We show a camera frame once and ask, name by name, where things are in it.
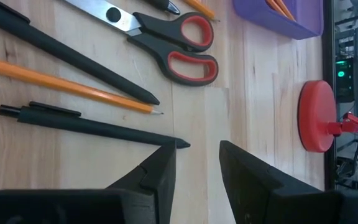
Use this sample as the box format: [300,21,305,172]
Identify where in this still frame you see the red desk lamp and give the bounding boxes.
[296,80,358,153]

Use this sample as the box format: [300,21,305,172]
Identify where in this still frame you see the black device with green light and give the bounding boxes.
[336,57,356,103]

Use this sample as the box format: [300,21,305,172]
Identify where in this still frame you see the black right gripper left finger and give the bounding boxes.
[106,140,178,224]

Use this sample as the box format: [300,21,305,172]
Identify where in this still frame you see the orange pencil with yellow cap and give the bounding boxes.
[181,0,221,22]

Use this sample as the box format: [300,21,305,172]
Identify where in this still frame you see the black click pen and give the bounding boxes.
[0,0,161,106]
[0,101,191,149]

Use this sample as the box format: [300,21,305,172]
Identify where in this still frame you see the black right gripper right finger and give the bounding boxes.
[219,140,341,224]

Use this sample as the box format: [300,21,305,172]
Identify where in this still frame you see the purple plastic supply box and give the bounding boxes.
[232,0,324,40]

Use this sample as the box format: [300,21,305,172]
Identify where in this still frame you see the black metal table frame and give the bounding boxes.
[321,0,337,191]

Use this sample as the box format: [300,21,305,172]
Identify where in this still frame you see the black and red scissors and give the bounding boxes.
[63,0,219,87]

